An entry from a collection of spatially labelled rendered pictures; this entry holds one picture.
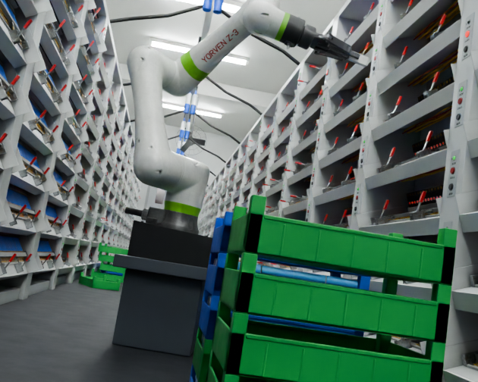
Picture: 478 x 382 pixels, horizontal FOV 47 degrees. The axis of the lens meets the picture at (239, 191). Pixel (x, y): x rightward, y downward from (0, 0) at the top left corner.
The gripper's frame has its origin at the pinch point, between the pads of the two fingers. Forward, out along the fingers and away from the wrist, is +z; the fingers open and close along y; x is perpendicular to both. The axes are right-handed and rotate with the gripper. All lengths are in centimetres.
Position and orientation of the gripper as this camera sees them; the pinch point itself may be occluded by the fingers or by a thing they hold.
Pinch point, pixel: (357, 58)
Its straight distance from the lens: 190.5
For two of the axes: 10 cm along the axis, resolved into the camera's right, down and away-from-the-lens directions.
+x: 3.3, -9.3, 1.8
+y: 1.6, -1.3, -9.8
